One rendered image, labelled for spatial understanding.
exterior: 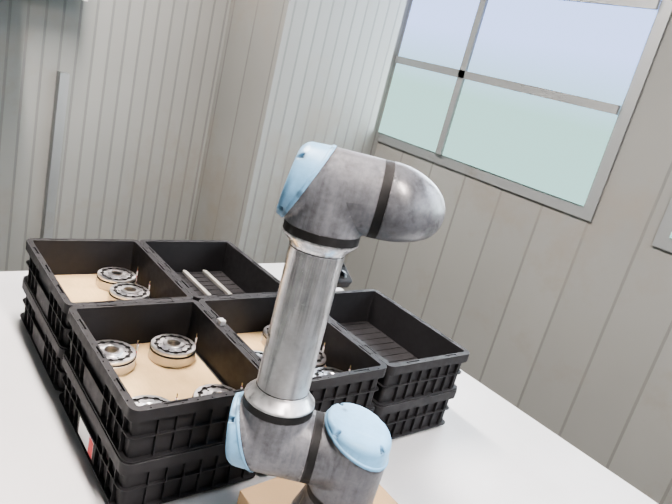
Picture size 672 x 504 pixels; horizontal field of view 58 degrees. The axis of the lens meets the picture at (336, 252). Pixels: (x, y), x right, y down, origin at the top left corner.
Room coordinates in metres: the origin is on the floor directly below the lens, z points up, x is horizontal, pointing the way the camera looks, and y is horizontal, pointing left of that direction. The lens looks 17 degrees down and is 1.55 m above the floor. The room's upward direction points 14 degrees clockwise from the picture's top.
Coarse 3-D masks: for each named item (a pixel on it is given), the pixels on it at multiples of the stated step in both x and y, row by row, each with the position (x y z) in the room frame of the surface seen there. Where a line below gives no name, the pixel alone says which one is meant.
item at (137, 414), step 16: (112, 304) 1.21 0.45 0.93; (128, 304) 1.23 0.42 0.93; (144, 304) 1.25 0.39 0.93; (160, 304) 1.28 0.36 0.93; (176, 304) 1.30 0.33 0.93; (80, 320) 1.11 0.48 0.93; (208, 320) 1.27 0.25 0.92; (80, 336) 1.07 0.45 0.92; (224, 336) 1.21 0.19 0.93; (96, 352) 1.01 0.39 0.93; (240, 352) 1.15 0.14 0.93; (112, 368) 0.97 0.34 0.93; (256, 368) 1.10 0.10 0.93; (112, 384) 0.93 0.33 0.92; (128, 400) 0.89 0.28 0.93; (176, 400) 0.92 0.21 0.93; (192, 400) 0.93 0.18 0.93; (208, 400) 0.95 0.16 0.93; (224, 400) 0.97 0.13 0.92; (128, 416) 0.87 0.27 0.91; (144, 416) 0.87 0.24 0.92; (160, 416) 0.89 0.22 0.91
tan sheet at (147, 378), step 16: (144, 352) 1.22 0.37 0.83; (144, 368) 1.15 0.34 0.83; (160, 368) 1.17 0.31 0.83; (176, 368) 1.19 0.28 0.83; (192, 368) 1.20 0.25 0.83; (128, 384) 1.08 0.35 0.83; (144, 384) 1.10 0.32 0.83; (160, 384) 1.11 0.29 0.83; (176, 384) 1.13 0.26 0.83; (192, 384) 1.14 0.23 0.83
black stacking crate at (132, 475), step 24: (72, 384) 1.08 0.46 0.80; (72, 408) 1.10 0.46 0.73; (96, 432) 0.99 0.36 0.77; (96, 456) 0.97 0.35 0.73; (168, 456) 0.91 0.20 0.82; (192, 456) 0.94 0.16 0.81; (216, 456) 0.99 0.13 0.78; (120, 480) 0.88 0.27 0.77; (144, 480) 0.90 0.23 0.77; (168, 480) 0.92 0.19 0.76; (192, 480) 0.96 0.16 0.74; (216, 480) 1.00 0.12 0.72; (240, 480) 1.03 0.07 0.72
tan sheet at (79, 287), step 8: (64, 280) 1.47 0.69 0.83; (72, 280) 1.49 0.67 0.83; (80, 280) 1.50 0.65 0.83; (88, 280) 1.51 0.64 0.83; (64, 288) 1.43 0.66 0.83; (72, 288) 1.44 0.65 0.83; (80, 288) 1.45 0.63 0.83; (88, 288) 1.46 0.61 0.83; (96, 288) 1.48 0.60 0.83; (72, 296) 1.40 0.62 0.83; (80, 296) 1.41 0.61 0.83; (88, 296) 1.42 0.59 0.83; (96, 296) 1.43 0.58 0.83; (104, 296) 1.44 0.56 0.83
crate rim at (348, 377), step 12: (204, 300) 1.36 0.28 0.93; (216, 300) 1.37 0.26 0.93; (228, 300) 1.40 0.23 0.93; (240, 300) 1.42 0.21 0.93; (348, 336) 1.36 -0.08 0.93; (360, 348) 1.31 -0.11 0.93; (372, 360) 1.28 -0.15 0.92; (348, 372) 1.18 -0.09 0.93; (360, 372) 1.20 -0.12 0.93; (372, 372) 1.22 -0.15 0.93; (384, 372) 1.25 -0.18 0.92; (312, 384) 1.11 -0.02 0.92; (324, 384) 1.13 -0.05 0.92; (336, 384) 1.15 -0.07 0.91
